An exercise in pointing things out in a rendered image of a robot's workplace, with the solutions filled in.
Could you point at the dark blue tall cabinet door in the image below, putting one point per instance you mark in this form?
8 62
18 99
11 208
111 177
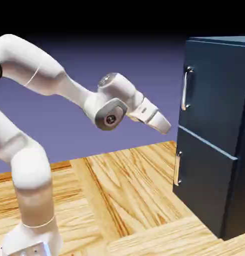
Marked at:
214 96

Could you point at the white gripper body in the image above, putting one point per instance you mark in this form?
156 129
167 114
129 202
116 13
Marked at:
159 121

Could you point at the dark blue short cabinet door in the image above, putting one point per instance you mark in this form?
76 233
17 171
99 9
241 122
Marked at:
202 188

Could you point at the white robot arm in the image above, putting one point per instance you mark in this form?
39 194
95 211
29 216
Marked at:
44 76

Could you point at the dark blue cabinet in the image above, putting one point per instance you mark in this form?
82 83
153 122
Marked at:
214 130

